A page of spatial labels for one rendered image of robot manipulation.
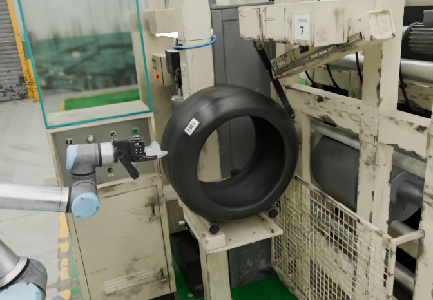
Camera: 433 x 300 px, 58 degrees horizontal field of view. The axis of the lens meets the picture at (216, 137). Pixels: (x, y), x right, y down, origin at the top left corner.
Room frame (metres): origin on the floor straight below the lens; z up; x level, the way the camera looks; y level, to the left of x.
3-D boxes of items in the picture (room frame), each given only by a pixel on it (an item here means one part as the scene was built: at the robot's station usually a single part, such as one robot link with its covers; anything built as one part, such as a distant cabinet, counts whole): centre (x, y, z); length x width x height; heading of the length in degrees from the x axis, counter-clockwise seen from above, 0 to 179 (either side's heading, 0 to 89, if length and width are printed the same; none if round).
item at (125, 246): (2.15, 0.66, 0.63); 0.56 x 0.41 x 1.27; 109
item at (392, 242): (1.54, -0.42, 0.65); 0.90 x 0.02 x 0.70; 19
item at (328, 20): (1.62, -0.36, 1.71); 0.61 x 0.25 x 0.15; 19
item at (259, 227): (1.64, -0.04, 0.80); 0.37 x 0.36 x 0.02; 109
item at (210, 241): (1.60, 0.10, 0.83); 0.36 x 0.09 x 0.06; 19
